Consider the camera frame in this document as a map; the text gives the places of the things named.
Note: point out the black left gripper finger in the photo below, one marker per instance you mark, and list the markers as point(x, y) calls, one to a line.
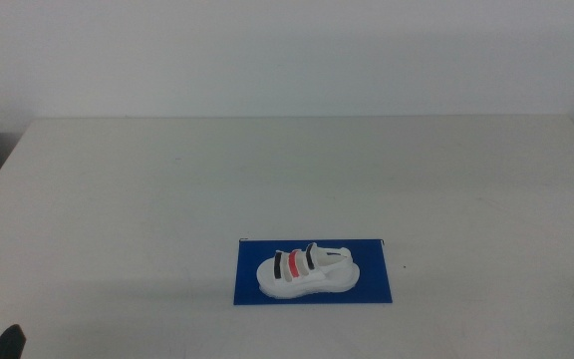
point(8, 344)

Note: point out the blue rectangular mat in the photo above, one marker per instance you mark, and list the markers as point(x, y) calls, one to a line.
point(247, 294)

